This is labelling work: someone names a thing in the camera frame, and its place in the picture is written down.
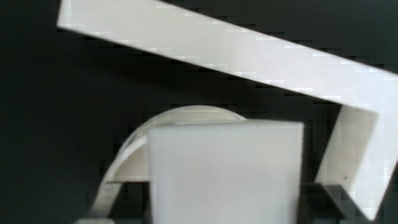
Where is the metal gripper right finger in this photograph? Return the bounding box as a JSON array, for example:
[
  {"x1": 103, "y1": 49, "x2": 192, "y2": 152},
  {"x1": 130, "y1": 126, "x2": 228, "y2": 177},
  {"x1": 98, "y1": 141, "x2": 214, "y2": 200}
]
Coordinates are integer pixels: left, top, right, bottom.
[{"x1": 301, "y1": 183, "x2": 374, "y2": 224}]

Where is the white round stool seat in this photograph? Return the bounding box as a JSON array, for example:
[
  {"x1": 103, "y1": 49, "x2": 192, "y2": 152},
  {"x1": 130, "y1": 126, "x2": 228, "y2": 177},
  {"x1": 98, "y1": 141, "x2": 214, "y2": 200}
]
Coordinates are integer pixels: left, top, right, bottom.
[{"x1": 87, "y1": 105, "x2": 247, "y2": 221}]

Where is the white U-shaped fence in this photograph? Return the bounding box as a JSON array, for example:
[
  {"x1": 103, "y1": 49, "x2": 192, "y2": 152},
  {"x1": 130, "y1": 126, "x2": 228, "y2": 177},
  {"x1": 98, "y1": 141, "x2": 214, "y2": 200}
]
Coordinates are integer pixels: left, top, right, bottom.
[{"x1": 57, "y1": 0, "x2": 398, "y2": 218}]

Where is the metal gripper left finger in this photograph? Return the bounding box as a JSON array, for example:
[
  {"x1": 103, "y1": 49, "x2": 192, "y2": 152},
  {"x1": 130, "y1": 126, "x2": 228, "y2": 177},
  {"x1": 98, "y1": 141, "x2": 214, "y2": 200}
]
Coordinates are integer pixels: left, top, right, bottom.
[{"x1": 73, "y1": 181, "x2": 153, "y2": 224}]

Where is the white stool leg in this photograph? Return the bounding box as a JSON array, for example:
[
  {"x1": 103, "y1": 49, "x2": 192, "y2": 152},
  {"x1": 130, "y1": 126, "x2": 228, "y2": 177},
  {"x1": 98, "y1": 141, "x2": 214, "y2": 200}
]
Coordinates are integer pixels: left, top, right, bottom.
[{"x1": 150, "y1": 120, "x2": 304, "y2": 224}]

